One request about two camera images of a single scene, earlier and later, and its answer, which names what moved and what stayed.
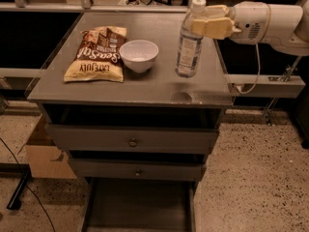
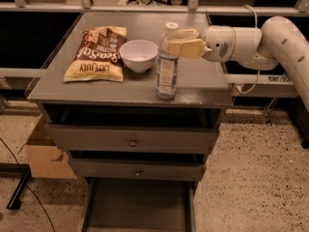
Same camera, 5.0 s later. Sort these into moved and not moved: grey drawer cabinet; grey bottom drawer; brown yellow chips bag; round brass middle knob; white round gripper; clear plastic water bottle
Moved: clear plastic water bottle; white round gripper
Not moved: grey drawer cabinet; grey bottom drawer; round brass middle knob; brown yellow chips bag
